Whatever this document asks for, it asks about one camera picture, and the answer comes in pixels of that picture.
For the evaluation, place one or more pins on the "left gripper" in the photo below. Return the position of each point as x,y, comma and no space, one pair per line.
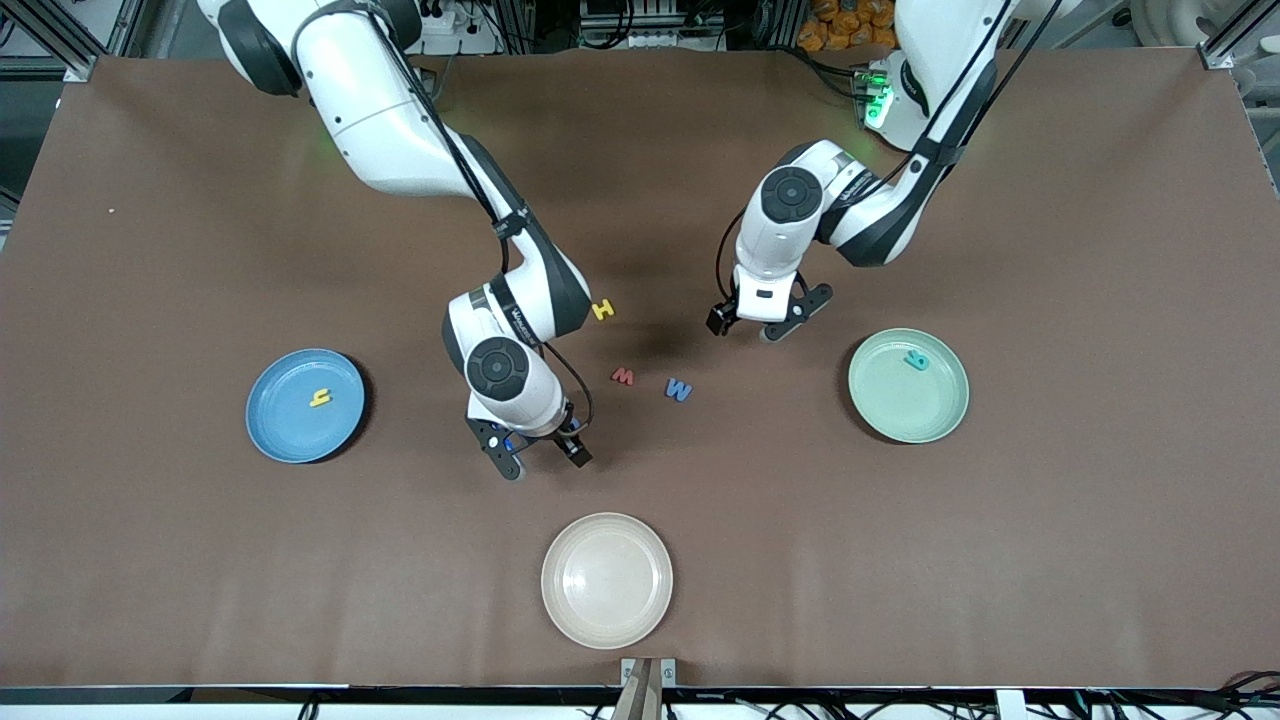
722,317

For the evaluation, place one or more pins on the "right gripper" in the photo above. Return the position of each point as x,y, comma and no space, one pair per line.
571,441

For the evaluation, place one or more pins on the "blue letter M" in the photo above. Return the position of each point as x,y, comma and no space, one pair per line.
679,390

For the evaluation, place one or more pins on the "teal letter R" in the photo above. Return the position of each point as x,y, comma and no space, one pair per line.
915,362

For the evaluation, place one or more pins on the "yellow small letter h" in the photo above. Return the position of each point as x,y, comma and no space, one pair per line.
320,399

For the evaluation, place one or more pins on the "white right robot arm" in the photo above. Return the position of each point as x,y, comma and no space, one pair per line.
400,120

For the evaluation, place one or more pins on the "red letter w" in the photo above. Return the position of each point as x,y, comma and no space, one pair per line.
623,378

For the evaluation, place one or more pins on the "yellow capital letter H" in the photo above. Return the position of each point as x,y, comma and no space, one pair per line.
604,310

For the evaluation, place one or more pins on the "beige plate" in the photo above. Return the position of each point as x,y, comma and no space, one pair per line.
607,580

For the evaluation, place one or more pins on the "green plate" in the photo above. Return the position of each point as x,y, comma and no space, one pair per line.
900,410

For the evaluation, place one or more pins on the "blue plate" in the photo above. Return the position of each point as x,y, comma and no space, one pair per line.
290,430

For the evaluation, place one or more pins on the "orange snack bags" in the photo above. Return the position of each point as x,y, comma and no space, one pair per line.
825,30

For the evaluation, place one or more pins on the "white power strip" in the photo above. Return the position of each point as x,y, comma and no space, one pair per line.
465,40

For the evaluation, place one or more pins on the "brown table cover sheet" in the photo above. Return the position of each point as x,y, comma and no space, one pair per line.
1100,550

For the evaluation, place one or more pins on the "metal mount bracket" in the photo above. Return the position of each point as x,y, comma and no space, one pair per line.
648,672

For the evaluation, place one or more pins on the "aluminium frame profile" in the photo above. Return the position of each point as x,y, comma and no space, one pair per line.
40,30
1222,55

